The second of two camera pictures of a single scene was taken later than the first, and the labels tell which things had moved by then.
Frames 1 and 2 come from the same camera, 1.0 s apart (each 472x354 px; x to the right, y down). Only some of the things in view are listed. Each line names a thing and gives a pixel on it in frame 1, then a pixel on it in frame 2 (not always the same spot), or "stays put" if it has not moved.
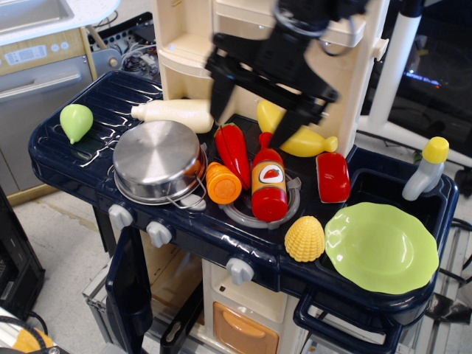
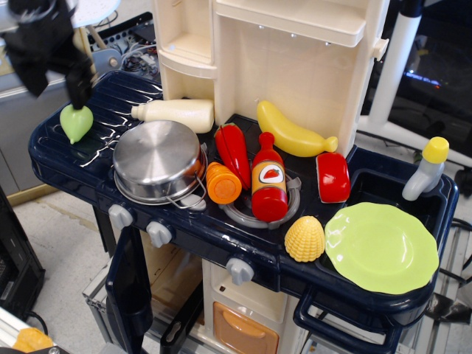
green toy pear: x=75 y=121 stays put
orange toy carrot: x=223 y=186 stays put
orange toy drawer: x=240 y=333 stays put
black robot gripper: x=275 y=69 -> x=47 y=43
